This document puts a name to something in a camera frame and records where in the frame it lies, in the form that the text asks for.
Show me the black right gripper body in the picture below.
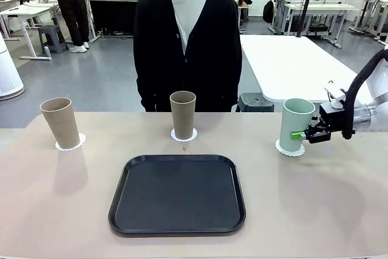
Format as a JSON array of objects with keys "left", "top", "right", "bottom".
[{"left": 318, "top": 103, "right": 348, "bottom": 135}]

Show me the white scalloped coaster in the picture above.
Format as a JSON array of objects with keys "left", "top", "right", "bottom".
[
  {"left": 55, "top": 132, "right": 87, "bottom": 151},
  {"left": 170, "top": 127, "right": 199, "bottom": 143},
  {"left": 275, "top": 139, "right": 306, "bottom": 158}
]

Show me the light green cup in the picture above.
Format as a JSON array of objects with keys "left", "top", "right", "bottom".
[{"left": 279, "top": 98, "right": 316, "bottom": 153}]

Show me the dark brown cup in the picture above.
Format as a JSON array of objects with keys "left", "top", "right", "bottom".
[{"left": 169, "top": 90, "right": 197, "bottom": 140}]

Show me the tan cup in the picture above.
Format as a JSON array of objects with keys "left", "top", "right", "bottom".
[{"left": 39, "top": 97, "right": 81, "bottom": 149}]

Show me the person's left forearm black sleeve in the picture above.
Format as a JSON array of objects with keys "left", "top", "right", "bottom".
[{"left": 227, "top": 64, "right": 243, "bottom": 112}]

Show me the person's right forearm black sleeve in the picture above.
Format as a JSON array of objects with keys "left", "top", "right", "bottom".
[{"left": 133, "top": 64, "right": 151, "bottom": 112}]

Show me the large white table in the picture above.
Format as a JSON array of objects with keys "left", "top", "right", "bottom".
[{"left": 239, "top": 34, "right": 364, "bottom": 104}]

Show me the dark grey plastic stool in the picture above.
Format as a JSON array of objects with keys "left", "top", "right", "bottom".
[{"left": 235, "top": 92, "right": 275, "bottom": 113}]

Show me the long white desk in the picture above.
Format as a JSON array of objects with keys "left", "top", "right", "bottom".
[{"left": 283, "top": 3, "right": 355, "bottom": 49}]

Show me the black vertical pole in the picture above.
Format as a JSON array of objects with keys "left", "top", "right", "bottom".
[{"left": 296, "top": 0, "right": 319, "bottom": 38}]

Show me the black backpack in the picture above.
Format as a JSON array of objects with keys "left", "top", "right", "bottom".
[{"left": 263, "top": 0, "right": 275, "bottom": 24}]

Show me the person in black cardigan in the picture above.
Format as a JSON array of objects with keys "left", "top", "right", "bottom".
[{"left": 133, "top": 0, "right": 243, "bottom": 113}]

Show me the black plastic tray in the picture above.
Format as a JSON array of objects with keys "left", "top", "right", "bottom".
[{"left": 108, "top": 153, "right": 247, "bottom": 237}]

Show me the black equipment table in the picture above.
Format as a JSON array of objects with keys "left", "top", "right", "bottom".
[{"left": 86, "top": 0, "right": 148, "bottom": 36}]

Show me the person in grey hoodie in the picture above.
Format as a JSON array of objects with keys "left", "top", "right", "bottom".
[{"left": 36, "top": 0, "right": 91, "bottom": 53}]

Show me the grey step stool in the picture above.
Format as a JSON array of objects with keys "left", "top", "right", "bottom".
[{"left": 37, "top": 24, "right": 69, "bottom": 54}]

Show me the white desk with white legs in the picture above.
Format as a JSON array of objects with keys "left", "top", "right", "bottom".
[{"left": 0, "top": 0, "right": 60, "bottom": 60}]

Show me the white cylindrical air purifier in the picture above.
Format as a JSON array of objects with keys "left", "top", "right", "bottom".
[{"left": 0, "top": 33, "right": 25, "bottom": 101}]

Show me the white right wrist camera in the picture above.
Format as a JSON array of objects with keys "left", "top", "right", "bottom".
[{"left": 323, "top": 87, "right": 347, "bottom": 109}]

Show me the black right arm cable sleeve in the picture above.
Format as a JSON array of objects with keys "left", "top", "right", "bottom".
[{"left": 341, "top": 48, "right": 388, "bottom": 140}]

